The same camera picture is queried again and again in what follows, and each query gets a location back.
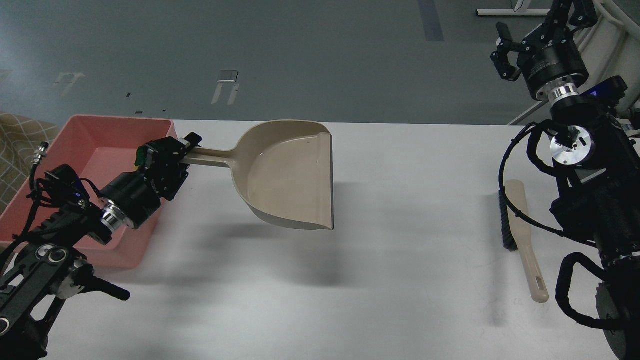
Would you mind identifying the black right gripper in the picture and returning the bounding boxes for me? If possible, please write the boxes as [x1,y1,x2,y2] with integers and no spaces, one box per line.
[490,0,598,101]

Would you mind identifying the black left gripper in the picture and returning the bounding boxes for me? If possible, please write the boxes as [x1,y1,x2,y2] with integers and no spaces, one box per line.
[98,132,202,231]

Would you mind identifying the beige plastic dustpan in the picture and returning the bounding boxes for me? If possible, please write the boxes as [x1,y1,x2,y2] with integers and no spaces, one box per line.
[183,120,335,231]

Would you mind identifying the beige hand brush black bristles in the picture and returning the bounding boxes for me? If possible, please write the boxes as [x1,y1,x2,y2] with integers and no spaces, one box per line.
[498,179,550,304]

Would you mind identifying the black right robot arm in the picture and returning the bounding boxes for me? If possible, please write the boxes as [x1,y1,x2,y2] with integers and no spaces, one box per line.
[490,0,640,360]

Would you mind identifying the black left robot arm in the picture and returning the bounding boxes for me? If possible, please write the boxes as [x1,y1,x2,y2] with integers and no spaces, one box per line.
[0,132,202,360]

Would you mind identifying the pink plastic bin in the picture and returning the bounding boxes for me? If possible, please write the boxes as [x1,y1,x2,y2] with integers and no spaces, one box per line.
[0,115,179,271]

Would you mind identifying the white office chair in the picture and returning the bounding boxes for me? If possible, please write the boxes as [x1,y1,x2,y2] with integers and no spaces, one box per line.
[509,0,639,125]

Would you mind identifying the beige patterned cloth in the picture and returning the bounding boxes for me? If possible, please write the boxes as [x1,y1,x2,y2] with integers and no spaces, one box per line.
[0,112,60,213]

